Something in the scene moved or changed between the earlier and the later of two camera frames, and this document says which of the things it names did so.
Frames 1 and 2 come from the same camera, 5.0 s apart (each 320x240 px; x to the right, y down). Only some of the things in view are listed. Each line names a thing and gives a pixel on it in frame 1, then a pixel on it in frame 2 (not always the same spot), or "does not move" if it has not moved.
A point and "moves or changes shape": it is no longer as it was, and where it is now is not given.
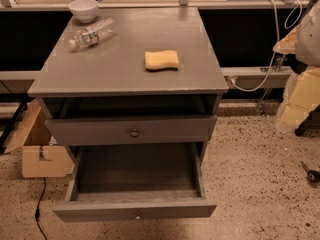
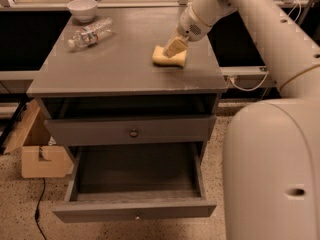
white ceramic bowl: x=85 y=10 does not move
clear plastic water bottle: x=91 y=34 does not move
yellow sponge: x=161 y=59 moves or changes shape
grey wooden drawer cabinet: x=133 y=94 does not move
